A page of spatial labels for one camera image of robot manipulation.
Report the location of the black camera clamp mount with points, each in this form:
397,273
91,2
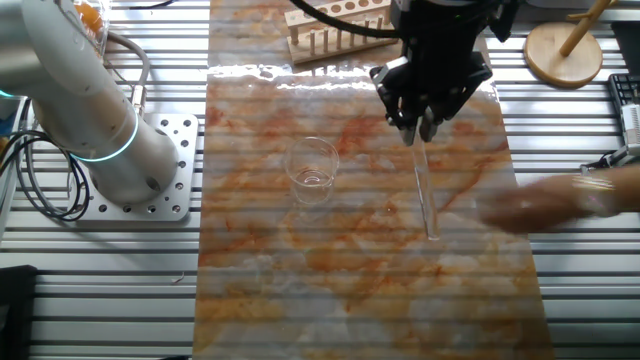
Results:
607,161

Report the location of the grey corrugated conduit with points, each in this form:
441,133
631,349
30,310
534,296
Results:
145,70

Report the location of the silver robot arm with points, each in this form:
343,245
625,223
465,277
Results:
75,90

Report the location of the orange fruit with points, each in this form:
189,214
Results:
90,17

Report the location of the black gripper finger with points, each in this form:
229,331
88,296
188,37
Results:
395,90
465,90

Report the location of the bare person hand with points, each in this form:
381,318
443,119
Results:
535,205

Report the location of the black keyboard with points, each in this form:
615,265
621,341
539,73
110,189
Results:
625,90

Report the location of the wooden stand with round base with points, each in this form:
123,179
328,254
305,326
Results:
570,60

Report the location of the clear plastic fruit container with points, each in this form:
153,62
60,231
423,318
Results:
97,35

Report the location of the clear glass test tube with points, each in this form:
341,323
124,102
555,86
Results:
426,195

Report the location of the bare person forearm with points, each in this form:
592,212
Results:
629,187

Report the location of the wooden test tube rack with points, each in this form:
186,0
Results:
345,50

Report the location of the clear glass beaker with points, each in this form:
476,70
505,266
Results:
312,170

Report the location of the black box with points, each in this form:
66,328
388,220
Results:
627,47

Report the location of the orange marble pattern mat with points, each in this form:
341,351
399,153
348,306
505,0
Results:
350,280

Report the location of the small curled scrap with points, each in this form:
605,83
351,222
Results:
178,278

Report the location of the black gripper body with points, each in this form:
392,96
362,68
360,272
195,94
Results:
440,45

